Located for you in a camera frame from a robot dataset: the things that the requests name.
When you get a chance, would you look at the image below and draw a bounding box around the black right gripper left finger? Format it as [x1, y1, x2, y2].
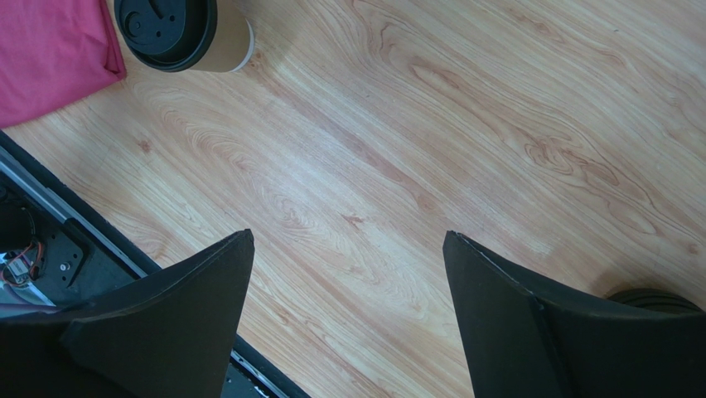
[1, 230, 254, 397]

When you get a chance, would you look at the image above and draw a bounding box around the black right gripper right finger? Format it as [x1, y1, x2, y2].
[442, 231, 705, 397]

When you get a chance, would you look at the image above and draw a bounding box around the brown paper coffee cup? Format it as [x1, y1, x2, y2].
[191, 1, 254, 73]

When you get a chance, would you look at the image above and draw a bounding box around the black cup lid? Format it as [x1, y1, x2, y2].
[114, 0, 218, 73]

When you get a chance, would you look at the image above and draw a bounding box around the red folded cloth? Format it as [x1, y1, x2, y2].
[1, 1, 126, 128]

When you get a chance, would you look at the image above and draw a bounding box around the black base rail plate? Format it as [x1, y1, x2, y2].
[1, 135, 303, 397]

